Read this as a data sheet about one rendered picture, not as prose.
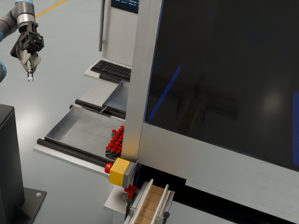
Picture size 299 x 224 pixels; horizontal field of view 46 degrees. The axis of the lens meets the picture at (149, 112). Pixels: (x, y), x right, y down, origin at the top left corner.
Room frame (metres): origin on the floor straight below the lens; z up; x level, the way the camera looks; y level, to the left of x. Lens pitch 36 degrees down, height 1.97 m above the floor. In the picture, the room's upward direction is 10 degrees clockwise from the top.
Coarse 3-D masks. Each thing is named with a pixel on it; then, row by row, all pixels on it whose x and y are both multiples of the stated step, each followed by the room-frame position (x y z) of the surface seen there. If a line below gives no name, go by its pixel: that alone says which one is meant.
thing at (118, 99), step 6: (120, 84) 1.65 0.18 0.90; (126, 84) 1.67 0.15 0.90; (114, 90) 1.57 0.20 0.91; (120, 90) 1.63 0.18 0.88; (126, 90) 1.64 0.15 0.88; (108, 96) 1.50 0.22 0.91; (114, 96) 1.56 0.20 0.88; (120, 96) 1.57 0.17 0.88; (126, 96) 1.58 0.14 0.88; (108, 102) 1.50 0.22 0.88; (114, 102) 1.51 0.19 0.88; (120, 102) 1.52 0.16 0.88; (126, 102) 1.53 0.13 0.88; (108, 108) 1.42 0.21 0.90; (114, 108) 1.42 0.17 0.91; (120, 108) 1.46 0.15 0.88; (126, 108) 1.47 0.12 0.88
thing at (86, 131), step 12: (72, 108) 1.36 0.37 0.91; (60, 120) 1.25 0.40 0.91; (72, 120) 1.30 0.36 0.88; (84, 120) 1.32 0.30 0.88; (96, 120) 1.33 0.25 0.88; (108, 120) 1.33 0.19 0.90; (48, 132) 1.16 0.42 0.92; (60, 132) 1.20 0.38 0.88; (72, 132) 1.22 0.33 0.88; (84, 132) 1.23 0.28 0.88; (96, 132) 1.25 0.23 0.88; (108, 132) 1.26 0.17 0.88; (60, 144) 1.11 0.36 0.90; (72, 144) 1.14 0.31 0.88; (84, 144) 1.15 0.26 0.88; (96, 144) 1.17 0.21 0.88; (96, 156) 1.07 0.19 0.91
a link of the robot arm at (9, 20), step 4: (8, 12) 1.44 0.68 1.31; (4, 16) 1.42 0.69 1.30; (8, 16) 1.42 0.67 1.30; (12, 16) 1.41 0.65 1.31; (4, 20) 1.38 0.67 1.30; (8, 20) 1.39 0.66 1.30; (12, 20) 1.41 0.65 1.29; (16, 20) 1.42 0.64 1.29; (12, 24) 1.39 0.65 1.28; (16, 24) 1.41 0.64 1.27; (12, 28) 1.39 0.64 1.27; (16, 28) 1.42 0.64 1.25; (12, 32) 1.44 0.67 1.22
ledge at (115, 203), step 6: (114, 192) 0.92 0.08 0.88; (120, 192) 0.92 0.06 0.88; (138, 192) 0.94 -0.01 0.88; (108, 198) 0.88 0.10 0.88; (114, 198) 0.89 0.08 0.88; (120, 198) 0.89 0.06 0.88; (108, 204) 0.85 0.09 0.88; (114, 204) 0.86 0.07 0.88; (120, 204) 0.86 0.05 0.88; (132, 204) 0.87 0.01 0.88; (108, 210) 0.84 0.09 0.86; (114, 210) 0.84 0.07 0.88; (120, 210) 0.84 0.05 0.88
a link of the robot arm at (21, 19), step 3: (21, 15) 1.37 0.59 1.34; (24, 15) 1.37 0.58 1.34; (27, 15) 1.38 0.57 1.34; (30, 15) 1.39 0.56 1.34; (18, 18) 1.37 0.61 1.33; (21, 18) 1.36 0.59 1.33; (24, 18) 1.36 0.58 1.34; (27, 18) 1.36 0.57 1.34; (30, 18) 1.37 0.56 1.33; (33, 18) 1.39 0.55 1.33; (18, 21) 1.36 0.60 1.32; (21, 21) 1.35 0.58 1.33; (24, 21) 1.35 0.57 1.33; (27, 21) 1.35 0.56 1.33; (33, 21) 1.37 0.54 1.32; (18, 24) 1.35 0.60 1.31
